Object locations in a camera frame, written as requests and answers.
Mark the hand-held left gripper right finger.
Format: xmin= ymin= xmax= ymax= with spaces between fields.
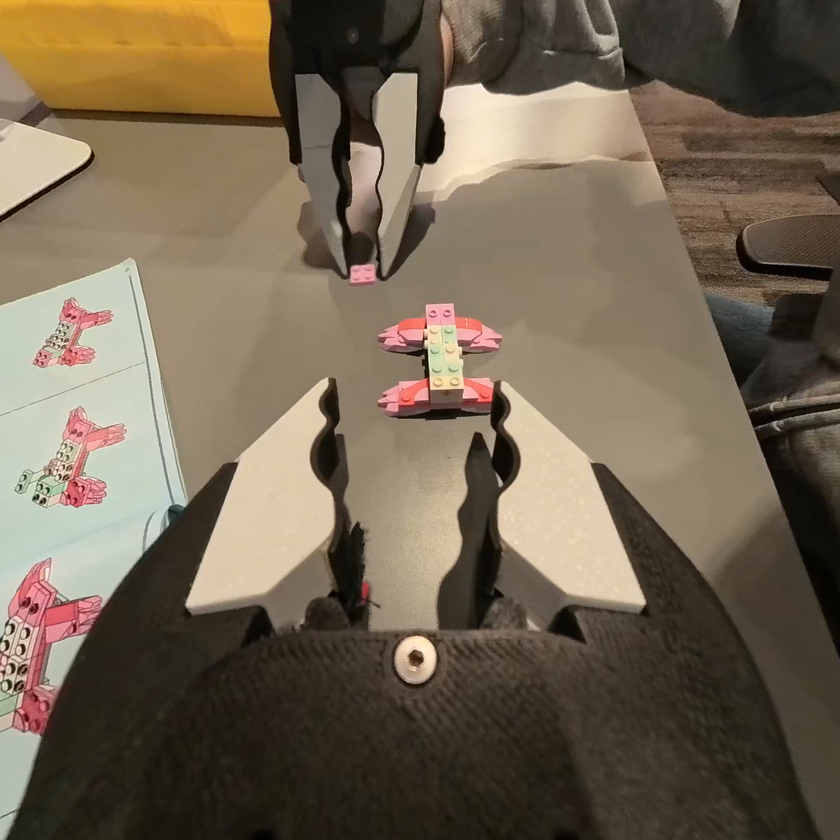
xmin=482 ymin=381 xmax=649 ymax=624

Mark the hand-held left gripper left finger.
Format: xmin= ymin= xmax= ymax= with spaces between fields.
xmin=185 ymin=377 xmax=352 ymax=618

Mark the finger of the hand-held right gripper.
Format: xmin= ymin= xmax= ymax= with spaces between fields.
xmin=295 ymin=70 xmax=353 ymax=280
xmin=373 ymin=69 xmax=423 ymax=280

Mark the pink toy brick model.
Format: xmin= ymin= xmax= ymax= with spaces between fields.
xmin=377 ymin=315 xmax=503 ymax=421

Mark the pastel toy brick assembly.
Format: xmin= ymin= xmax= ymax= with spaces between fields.
xmin=423 ymin=302 xmax=468 ymax=413

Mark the light blue instruction booklet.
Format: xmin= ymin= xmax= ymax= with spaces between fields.
xmin=0 ymin=257 xmax=188 ymax=736

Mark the person's right forearm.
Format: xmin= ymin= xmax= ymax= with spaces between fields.
xmin=438 ymin=0 xmax=840 ymax=122

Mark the grey desk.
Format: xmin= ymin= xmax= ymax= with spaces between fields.
xmin=0 ymin=85 xmax=840 ymax=840

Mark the person's blue jeans leg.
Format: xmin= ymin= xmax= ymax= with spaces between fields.
xmin=705 ymin=292 xmax=782 ymax=385

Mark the wooden book stand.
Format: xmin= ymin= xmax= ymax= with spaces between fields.
xmin=0 ymin=121 xmax=93 ymax=224

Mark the black mesh chair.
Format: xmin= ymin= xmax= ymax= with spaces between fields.
xmin=735 ymin=213 xmax=840 ymax=280

